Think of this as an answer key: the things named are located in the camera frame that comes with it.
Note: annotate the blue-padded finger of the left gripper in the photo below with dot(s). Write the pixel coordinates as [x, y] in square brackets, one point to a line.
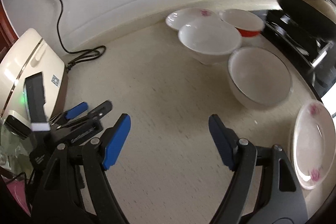
[66, 116]

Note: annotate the black gas stove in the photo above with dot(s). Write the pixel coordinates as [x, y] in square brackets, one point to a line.
[313, 57]

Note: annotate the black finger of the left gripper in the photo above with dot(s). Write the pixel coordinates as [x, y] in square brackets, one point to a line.
[95, 114]

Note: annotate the white footed bowl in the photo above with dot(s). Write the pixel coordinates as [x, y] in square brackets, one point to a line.
[210, 41]

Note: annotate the cream kitchen appliance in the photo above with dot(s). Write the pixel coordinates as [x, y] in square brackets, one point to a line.
[30, 55]

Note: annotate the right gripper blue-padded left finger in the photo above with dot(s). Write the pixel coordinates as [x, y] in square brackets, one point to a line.
[73, 187]

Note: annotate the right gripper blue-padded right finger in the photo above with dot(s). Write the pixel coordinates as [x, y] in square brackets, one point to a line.
[280, 198]

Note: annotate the large floral white plate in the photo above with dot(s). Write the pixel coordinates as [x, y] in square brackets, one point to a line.
[312, 145]

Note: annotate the black wok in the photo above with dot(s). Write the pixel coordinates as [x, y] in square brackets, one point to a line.
[315, 16]

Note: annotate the red and white bowl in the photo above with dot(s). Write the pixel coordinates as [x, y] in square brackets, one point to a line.
[248, 24]

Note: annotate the white bowl with green rim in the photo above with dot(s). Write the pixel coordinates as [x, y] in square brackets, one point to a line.
[258, 79]

